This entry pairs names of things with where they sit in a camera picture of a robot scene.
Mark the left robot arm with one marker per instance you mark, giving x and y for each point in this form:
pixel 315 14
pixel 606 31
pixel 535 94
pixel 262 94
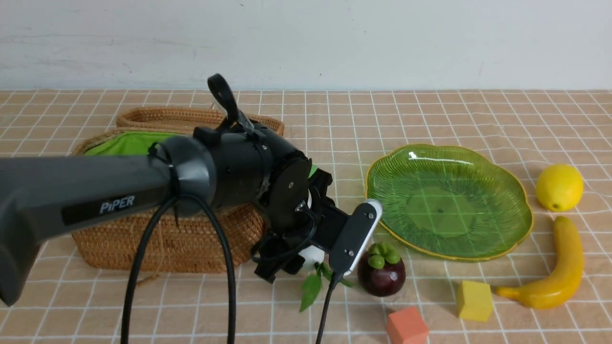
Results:
pixel 240 162

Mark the yellow foam cube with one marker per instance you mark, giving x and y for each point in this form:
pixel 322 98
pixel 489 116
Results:
pixel 474 301

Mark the white radish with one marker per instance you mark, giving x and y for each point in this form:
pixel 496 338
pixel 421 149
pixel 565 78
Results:
pixel 312 257

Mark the beige grid tablecloth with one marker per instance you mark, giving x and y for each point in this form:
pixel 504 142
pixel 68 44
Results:
pixel 68 302

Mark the dark purple mangosteen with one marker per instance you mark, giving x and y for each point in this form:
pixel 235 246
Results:
pixel 381 270

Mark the yellow banana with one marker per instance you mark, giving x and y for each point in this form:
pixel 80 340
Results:
pixel 564 280

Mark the woven wicker basket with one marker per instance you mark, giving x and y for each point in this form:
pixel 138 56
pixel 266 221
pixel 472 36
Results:
pixel 186 245

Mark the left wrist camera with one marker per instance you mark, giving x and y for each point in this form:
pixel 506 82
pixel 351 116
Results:
pixel 354 237

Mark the green basket liner cloth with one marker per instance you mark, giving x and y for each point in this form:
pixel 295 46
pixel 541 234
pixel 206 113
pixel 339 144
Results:
pixel 120 142

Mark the green glass leaf plate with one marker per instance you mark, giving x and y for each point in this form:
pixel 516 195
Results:
pixel 449 202

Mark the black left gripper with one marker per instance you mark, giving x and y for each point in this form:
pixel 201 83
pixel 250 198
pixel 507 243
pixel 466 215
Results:
pixel 311 222

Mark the orange foam cube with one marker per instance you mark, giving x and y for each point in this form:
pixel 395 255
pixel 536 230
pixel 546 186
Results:
pixel 407 326

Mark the yellow lemon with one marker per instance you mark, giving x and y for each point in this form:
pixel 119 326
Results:
pixel 559 188

